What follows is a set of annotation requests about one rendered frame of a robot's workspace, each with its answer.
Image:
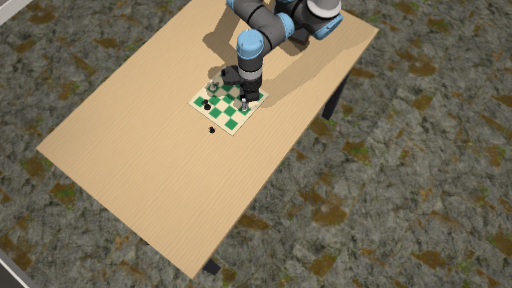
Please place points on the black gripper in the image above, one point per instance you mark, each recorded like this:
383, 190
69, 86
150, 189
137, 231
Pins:
249, 82

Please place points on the green and cream chessboard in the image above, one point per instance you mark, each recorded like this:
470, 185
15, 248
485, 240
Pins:
226, 107

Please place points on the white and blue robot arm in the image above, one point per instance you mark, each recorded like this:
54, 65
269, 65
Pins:
318, 17

